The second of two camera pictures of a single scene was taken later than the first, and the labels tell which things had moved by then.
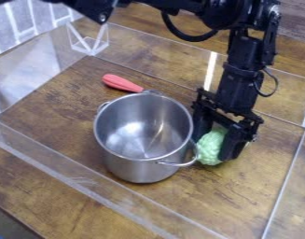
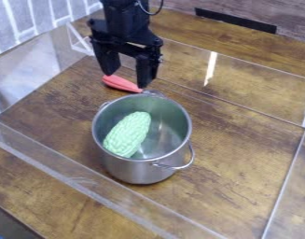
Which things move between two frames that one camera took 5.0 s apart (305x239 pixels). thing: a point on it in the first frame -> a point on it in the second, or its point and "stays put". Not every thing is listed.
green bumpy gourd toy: [207, 146] -> [125, 133]
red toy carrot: [121, 83] stays put
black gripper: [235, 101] -> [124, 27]
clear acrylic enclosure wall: [51, 181] stays put
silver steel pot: [143, 131] stays put
